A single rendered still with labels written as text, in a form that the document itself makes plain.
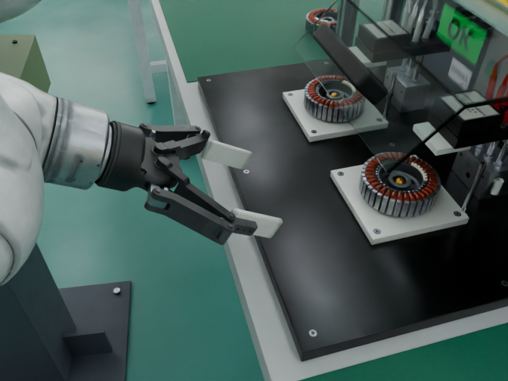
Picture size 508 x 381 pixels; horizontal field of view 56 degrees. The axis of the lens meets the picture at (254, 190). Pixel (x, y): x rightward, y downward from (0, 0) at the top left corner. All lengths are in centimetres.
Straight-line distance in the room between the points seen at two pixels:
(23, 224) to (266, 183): 48
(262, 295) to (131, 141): 26
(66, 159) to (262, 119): 46
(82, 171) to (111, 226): 130
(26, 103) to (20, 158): 14
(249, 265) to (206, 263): 97
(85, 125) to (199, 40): 74
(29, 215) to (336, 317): 38
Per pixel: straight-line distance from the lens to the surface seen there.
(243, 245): 69
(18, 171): 35
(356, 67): 45
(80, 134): 51
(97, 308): 157
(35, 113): 49
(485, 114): 69
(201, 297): 155
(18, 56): 101
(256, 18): 133
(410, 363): 61
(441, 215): 73
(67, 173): 52
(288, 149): 82
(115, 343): 149
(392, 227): 69
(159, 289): 159
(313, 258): 65
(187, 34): 126
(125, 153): 52
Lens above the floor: 127
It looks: 43 degrees down
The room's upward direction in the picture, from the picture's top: straight up
